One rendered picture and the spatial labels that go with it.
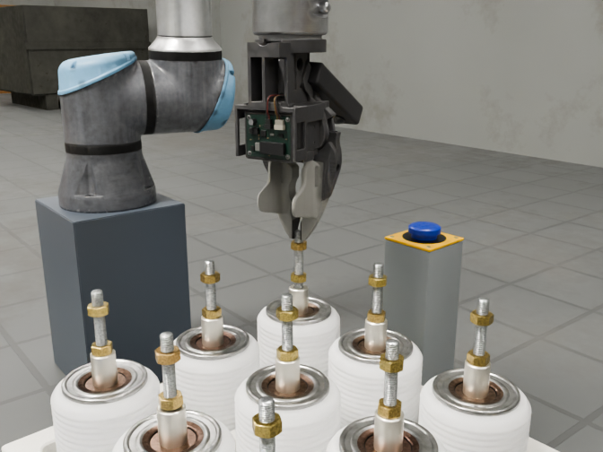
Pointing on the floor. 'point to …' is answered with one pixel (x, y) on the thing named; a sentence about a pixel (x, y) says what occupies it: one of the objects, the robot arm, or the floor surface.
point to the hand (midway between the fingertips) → (301, 225)
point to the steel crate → (61, 45)
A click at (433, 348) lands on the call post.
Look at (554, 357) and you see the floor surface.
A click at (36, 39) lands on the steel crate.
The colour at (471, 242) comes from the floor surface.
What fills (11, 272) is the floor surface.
